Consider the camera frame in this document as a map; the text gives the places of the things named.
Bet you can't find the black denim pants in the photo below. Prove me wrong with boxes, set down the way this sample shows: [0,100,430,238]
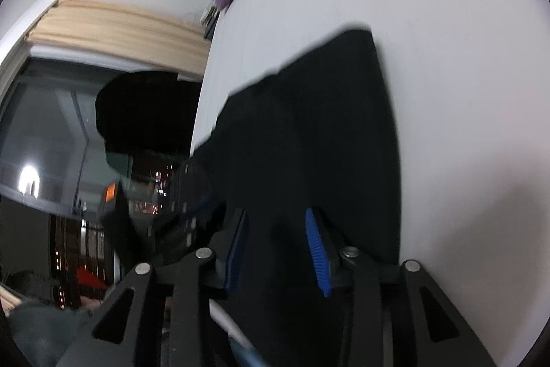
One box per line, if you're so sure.
[189,29,402,367]

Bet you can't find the white sheet bed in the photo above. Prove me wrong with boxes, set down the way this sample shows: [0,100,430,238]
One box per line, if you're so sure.
[189,0,546,367]

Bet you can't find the beige curtain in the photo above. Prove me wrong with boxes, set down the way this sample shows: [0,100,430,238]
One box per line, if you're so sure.
[26,0,211,82]

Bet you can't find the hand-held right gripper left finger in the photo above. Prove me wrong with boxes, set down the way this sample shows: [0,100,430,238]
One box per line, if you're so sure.
[56,208,251,367]

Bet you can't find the grey nightstand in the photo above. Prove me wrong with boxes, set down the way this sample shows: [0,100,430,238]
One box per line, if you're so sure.
[200,3,222,41]

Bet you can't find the glass window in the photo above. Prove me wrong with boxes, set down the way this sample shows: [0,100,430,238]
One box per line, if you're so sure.
[0,57,130,307]

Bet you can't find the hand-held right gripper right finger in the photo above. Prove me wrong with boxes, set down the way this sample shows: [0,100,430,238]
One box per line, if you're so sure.
[304,207,499,367]

